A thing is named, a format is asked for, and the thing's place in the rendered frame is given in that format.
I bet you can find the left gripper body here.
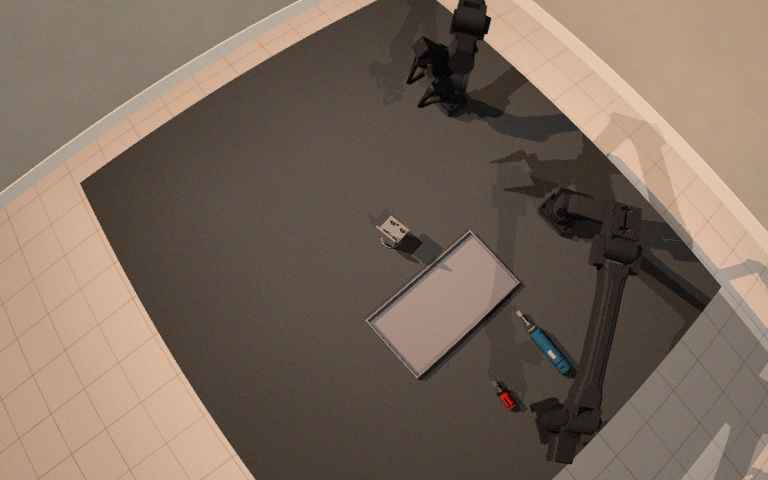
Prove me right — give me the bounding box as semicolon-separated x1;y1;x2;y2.
533;397;559;445

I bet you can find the red-handled nut driver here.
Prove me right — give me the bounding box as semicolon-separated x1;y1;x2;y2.
491;380;516;410

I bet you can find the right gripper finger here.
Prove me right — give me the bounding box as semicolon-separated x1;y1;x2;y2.
406;62;428;85
417;86;450;108

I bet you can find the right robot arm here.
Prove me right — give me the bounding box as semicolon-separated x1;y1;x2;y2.
410;0;491;113

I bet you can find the blue nut driver barrel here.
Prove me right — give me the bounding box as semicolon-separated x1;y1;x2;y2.
516;310;572;375

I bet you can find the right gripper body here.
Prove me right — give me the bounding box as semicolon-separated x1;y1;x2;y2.
423;64;455;96

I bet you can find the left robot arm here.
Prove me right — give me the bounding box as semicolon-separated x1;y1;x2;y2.
538;188;642;464

